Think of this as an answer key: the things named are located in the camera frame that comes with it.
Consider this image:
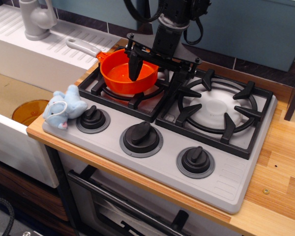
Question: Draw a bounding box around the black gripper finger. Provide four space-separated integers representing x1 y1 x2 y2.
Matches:
128 52 143 81
162 71 187 110

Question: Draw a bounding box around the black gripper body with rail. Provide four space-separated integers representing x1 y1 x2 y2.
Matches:
126 25 202 71

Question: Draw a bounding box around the orange pot with grey handle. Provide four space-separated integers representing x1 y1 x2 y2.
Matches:
66 38 159 94

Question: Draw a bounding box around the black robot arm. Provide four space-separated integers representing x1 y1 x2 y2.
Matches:
124 0 211 102

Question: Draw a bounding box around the black left burner grate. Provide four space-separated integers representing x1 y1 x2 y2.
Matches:
78 66 170 122

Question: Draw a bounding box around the black burner grate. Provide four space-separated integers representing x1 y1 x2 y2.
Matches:
156 69 277 160
78 66 170 122

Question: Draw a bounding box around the black right burner grate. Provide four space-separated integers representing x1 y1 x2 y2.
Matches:
156 69 277 160

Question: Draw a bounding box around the black middle stove knob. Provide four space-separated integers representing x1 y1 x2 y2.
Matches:
119 121 164 158

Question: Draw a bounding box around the black stove knob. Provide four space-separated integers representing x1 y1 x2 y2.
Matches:
76 105 111 134
119 121 164 158
176 146 215 179

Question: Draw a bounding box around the black left stove knob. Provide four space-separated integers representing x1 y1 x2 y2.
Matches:
76 105 111 134

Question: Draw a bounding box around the light blue plush elephant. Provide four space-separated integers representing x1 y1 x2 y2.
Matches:
42 85 88 130

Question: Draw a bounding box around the black right stove knob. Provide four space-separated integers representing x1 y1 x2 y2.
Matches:
176 146 215 179

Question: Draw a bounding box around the grey toy faucet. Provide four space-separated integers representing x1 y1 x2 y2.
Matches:
19 0 57 41

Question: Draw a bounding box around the grey toy stove top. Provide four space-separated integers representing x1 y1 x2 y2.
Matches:
42 66 278 214

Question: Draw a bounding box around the white toy sink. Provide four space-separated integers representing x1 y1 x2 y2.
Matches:
0 4 119 188

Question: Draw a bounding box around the amber plastic bowl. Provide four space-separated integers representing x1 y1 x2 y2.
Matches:
12 99 49 126

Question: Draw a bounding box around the toy oven door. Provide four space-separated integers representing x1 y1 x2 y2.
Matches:
67 165 234 236

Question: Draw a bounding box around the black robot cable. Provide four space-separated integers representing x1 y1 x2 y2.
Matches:
183 17 204 46

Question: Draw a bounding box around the black braided cable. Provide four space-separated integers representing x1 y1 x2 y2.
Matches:
0 196 15 236

